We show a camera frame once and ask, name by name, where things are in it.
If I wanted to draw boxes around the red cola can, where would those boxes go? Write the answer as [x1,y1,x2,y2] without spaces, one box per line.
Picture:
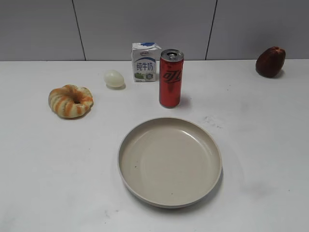
[159,49,184,108]

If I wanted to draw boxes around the beige round plate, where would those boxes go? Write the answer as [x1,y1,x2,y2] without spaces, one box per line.
[117,117,223,209]

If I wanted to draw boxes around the white egg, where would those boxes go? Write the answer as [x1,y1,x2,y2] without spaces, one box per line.
[104,70,125,88]

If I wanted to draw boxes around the white milk carton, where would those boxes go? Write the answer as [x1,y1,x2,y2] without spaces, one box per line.
[131,43,161,82]

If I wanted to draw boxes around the orange striped bagel bread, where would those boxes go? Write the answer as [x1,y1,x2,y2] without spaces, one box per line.
[48,85,94,118]

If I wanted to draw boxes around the dark red fruit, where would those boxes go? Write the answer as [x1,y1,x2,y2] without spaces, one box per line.
[255,46,286,78]

